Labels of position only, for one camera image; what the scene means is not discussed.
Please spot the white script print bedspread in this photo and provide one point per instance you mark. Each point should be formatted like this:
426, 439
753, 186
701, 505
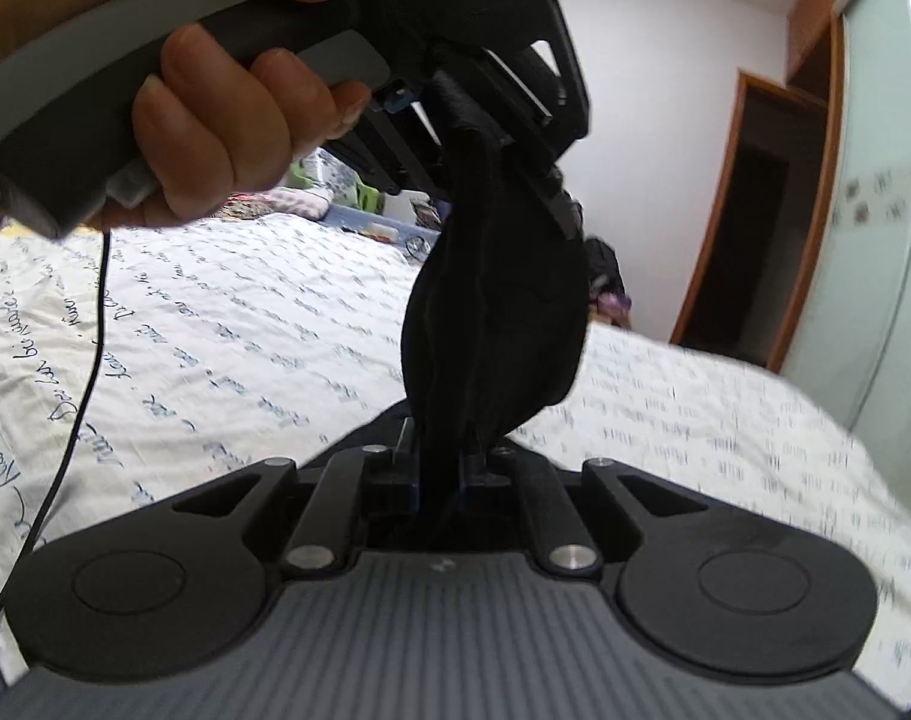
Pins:
136, 366

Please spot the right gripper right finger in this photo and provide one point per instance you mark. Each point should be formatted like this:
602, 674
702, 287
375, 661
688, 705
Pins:
478, 470

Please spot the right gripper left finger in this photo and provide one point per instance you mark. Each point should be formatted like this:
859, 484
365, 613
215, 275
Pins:
405, 466

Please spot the pile of clothes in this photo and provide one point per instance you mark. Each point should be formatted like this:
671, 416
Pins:
608, 298

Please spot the floral pillow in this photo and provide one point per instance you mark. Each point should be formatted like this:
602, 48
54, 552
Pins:
321, 171

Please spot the blue quilted blanket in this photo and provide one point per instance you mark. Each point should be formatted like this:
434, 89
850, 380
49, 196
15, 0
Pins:
414, 241

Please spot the person's left hand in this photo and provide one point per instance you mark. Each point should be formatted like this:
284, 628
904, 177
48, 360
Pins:
207, 126

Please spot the wooden door frame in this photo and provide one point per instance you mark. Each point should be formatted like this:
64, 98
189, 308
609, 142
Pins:
745, 296

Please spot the black pants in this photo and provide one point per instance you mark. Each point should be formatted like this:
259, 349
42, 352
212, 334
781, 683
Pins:
493, 333

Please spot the frosted glass wardrobe door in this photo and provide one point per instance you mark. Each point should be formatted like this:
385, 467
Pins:
852, 351

